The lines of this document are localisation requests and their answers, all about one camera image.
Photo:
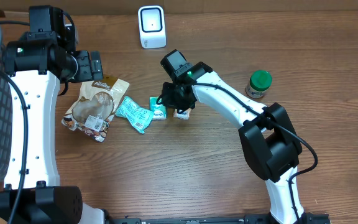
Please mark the small green white sachet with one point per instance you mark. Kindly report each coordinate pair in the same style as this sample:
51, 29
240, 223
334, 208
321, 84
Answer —
159, 111

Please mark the small orange sachet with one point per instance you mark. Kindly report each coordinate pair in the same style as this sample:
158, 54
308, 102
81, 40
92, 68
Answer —
182, 114

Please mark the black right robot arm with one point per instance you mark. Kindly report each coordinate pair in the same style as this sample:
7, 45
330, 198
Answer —
268, 139

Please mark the white barcode scanner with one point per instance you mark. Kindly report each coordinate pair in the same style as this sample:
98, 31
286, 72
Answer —
152, 30

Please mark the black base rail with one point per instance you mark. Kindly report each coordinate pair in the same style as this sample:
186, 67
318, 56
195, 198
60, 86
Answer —
307, 218

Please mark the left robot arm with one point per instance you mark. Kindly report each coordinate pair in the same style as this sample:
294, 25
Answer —
39, 67

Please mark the green lid seasoning jar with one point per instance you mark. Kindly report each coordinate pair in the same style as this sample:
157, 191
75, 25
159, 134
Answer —
259, 82

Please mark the teal snack packet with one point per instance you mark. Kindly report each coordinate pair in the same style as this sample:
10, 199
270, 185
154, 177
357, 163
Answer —
138, 117

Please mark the brown cookie bag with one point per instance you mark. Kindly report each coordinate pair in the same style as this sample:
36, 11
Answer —
95, 107

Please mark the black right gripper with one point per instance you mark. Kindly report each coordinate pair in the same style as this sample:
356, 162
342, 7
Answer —
170, 101

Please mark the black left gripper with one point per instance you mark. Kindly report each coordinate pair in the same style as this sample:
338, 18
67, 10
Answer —
88, 73

